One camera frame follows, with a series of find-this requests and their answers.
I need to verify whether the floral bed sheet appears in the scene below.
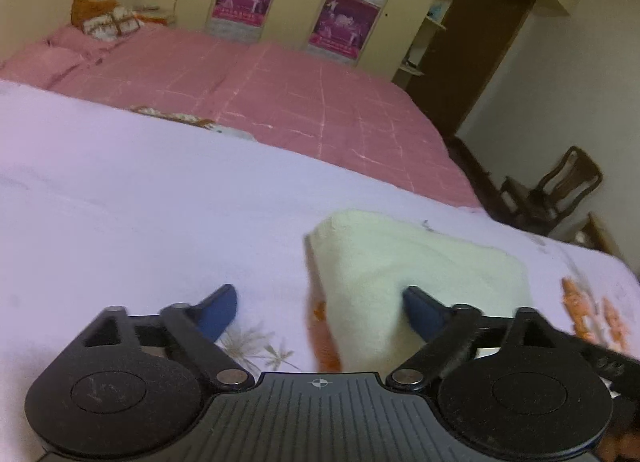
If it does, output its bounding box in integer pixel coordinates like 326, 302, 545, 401
0, 79, 640, 462

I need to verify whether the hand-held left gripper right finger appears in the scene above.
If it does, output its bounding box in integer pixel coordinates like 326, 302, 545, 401
391, 286, 573, 390

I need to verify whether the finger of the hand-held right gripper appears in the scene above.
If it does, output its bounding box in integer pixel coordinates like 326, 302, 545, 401
562, 331, 640, 399

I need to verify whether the pink checked bed cover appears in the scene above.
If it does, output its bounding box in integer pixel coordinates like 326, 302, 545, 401
0, 23, 485, 211

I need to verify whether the pink pillow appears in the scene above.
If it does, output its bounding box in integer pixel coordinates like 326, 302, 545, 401
0, 24, 97, 88

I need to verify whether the folded patterned fabric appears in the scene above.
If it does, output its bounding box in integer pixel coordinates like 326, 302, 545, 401
134, 6, 177, 26

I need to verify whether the pale yellow small cloth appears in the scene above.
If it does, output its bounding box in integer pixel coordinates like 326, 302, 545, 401
304, 209, 532, 374

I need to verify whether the dark wooden chair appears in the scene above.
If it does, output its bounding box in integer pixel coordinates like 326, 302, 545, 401
499, 145, 604, 236

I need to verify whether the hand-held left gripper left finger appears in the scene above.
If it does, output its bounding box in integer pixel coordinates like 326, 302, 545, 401
82, 284, 251, 393

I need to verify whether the dark brown wooden door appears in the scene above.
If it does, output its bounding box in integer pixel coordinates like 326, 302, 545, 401
406, 0, 535, 139

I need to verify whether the orange patterned pillow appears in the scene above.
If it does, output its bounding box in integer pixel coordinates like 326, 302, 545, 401
70, 0, 144, 41

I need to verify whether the dark wooden side table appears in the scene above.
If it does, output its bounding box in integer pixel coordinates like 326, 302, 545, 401
574, 213, 622, 256

